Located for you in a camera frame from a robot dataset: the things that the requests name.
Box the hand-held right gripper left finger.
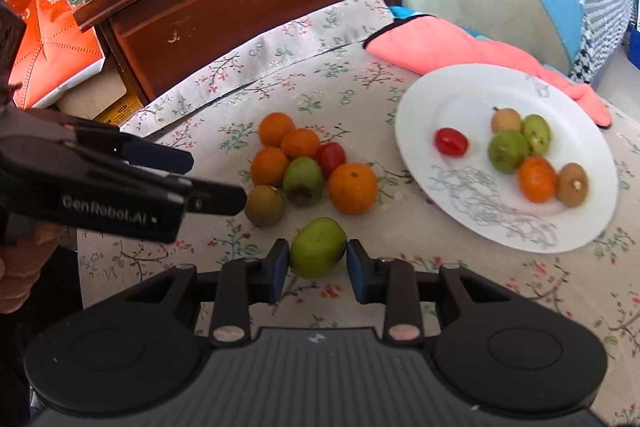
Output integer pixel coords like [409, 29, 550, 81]
[122, 240, 290, 347]

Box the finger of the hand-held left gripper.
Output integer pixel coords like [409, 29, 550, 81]
[167, 180, 247, 215]
[75, 121, 195, 175]

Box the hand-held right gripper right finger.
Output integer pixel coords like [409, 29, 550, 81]
[347, 241, 518, 343]

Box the brown kiwi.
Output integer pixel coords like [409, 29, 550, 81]
[491, 107, 523, 134]
[244, 185, 286, 228]
[557, 162, 589, 208]

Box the green mango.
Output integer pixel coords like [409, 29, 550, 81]
[289, 217, 348, 279]

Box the orange mandarin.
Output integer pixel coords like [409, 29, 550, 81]
[250, 146, 290, 187]
[281, 128, 321, 160]
[518, 156, 558, 203]
[258, 112, 296, 148]
[328, 162, 378, 215]

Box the red cherry tomato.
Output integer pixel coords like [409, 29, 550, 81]
[434, 128, 470, 156]
[316, 143, 347, 179]

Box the white plate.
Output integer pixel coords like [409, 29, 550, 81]
[394, 64, 621, 254]

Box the person's left hand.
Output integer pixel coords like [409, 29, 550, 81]
[0, 224, 63, 315]

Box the yellow box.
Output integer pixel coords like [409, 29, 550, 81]
[100, 96, 143, 125]

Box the floral tablecloth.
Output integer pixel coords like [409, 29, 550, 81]
[75, 0, 640, 423]

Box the beige cardboard box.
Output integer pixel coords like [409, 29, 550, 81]
[55, 67, 128, 123]

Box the orange and white bag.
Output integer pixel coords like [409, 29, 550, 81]
[0, 0, 106, 108]

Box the brown wooden headboard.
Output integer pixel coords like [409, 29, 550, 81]
[74, 0, 408, 108]

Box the pink cloth with black trim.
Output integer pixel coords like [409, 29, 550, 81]
[364, 14, 613, 130]

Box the blue plastic crate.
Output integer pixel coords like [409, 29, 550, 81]
[625, 22, 640, 68]

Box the grey striped cloth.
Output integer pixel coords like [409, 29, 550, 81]
[570, 0, 638, 85]

